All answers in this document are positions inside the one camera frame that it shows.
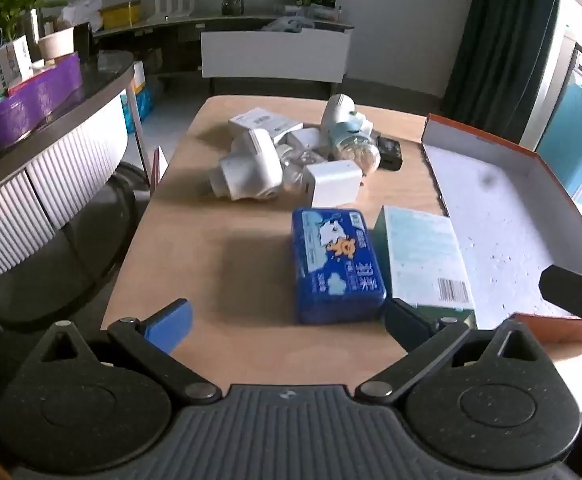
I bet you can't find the clear toothpick bottle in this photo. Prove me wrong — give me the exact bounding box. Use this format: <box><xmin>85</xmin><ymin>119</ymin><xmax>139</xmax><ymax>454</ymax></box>
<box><xmin>328</xmin><ymin>122</ymin><xmax>382</xmax><ymax>175</ymax></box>

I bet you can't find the blue tissue pack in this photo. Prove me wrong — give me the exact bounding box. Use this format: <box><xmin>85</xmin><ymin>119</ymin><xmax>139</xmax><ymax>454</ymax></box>
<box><xmin>291</xmin><ymin>206</ymin><xmax>388</xmax><ymax>325</ymax></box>

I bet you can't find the potted plant in white pot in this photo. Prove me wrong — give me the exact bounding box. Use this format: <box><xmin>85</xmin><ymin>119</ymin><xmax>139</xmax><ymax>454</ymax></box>
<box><xmin>0</xmin><ymin>0</ymin><xmax>74</xmax><ymax>61</ymax></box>

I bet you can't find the white fluted counter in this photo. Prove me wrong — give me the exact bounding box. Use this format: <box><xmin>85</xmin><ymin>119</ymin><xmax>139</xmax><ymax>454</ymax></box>
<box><xmin>0</xmin><ymin>50</ymin><xmax>137</xmax><ymax>286</ymax></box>

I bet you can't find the white plastic bag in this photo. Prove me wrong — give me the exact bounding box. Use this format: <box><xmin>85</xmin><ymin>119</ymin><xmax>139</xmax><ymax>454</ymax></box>
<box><xmin>61</xmin><ymin>0</ymin><xmax>103</xmax><ymax>31</ymax></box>

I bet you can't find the white television stand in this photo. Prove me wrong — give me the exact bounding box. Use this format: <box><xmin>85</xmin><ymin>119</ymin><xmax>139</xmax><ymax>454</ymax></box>
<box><xmin>94</xmin><ymin>12</ymin><xmax>354</xmax><ymax>83</ymax></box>

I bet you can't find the orange cardboard box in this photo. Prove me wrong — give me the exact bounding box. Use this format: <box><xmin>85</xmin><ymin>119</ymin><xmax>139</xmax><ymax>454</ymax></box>
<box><xmin>420</xmin><ymin>113</ymin><xmax>582</xmax><ymax>345</ymax></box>

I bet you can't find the purple box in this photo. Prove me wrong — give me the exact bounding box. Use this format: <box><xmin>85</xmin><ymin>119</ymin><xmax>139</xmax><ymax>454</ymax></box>
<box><xmin>0</xmin><ymin>52</ymin><xmax>84</xmax><ymax>156</ymax></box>

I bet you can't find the white ribbed handheld device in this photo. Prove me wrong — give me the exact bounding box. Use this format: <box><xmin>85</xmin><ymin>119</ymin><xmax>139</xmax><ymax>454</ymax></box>
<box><xmin>320</xmin><ymin>94</ymin><xmax>374</xmax><ymax>136</ymax></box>

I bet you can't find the black power adapter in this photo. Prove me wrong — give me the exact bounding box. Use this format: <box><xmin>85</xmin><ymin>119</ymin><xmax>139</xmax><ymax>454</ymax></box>
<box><xmin>375</xmin><ymin>135</ymin><xmax>403</xmax><ymax>171</ymax></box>

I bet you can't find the white printed box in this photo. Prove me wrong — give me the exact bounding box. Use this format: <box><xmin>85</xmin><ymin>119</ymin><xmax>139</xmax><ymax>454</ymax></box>
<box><xmin>228</xmin><ymin>107</ymin><xmax>304</xmax><ymax>141</ymax></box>

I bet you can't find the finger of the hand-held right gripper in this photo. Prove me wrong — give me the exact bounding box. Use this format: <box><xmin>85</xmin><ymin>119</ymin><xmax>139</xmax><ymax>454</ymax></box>
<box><xmin>539</xmin><ymin>264</ymin><xmax>582</xmax><ymax>340</ymax></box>

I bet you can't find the blue plastic bag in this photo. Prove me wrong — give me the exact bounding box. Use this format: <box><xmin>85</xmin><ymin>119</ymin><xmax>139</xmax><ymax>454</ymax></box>
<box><xmin>121</xmin><ymin>87</ymin><xmax>154</xmax><ymax>133</ymax></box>

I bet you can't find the dark green curtain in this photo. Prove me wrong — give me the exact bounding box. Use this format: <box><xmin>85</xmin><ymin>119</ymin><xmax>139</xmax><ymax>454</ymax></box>
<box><xmin>441</xmin><ymin>0</ymin><xmax>564</xmax><ymax>143</ymax></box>

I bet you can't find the white yellow cardboard box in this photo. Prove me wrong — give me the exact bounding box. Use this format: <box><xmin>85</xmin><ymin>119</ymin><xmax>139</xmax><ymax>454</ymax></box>
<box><xmin>130</xmin><ymin>60</ymin><xmax>147</xmax><ymax>96</ymax></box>

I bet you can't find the white crumpled cloth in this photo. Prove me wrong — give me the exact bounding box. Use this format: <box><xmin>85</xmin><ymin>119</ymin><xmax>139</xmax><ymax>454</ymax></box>
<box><xmin>266</xmin><ymin>16</ymin><xmax>317</xmax><ymax>32</ymax></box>

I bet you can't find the teal cardboard box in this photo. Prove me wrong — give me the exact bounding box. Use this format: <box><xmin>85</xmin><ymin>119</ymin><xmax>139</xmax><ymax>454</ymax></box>
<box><xmin>373</xmin><ymin>205</ymin><xmax>476</xmax><ymax>328</ymax></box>

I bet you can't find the clear plastic bag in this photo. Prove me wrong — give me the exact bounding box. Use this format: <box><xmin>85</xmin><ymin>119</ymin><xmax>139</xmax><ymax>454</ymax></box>
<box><xmin>276</xmin><ymin>145</ymin><xmax>317</xmax><ymax>193</ymax></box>

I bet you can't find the white router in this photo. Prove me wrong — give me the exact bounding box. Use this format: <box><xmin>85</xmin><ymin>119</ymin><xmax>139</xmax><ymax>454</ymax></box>
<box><xmin>147</xmin><ymin>0</ymin><xmax>188</xmax><ymax>23</ymax></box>

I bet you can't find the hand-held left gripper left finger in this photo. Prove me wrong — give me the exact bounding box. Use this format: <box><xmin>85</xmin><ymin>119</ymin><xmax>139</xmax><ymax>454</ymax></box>
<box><xmin>36</xmin><ymin>299</ymin><xmax>223</xmax><ymax>404</ymax></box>

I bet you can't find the white carton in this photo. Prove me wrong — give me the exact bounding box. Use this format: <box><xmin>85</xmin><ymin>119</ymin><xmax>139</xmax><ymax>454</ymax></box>
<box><xmin>0</xmin><ymin>35</ymin><xmax>34</xmax><ymax>86</ymax></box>

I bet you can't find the large white handheld device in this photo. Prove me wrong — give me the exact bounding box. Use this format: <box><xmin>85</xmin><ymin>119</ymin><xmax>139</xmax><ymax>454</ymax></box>
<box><xmin>206</xmin><ymin>128</ymin><xmax>284</xmax><ymax>202</ymax></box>

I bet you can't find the white cube charger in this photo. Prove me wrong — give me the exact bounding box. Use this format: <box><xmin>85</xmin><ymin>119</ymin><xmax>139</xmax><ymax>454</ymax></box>
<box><xmin>305</xmin><ymin>161</ymin><xmax>363</xmax><ymax>208</ymax></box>

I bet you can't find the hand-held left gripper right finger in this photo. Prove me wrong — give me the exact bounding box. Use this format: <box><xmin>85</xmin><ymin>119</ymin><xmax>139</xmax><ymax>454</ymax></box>
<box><xmin>354</xmin><ymin>298</ymin><xmax>544</xmax><ymax>404</ymax></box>

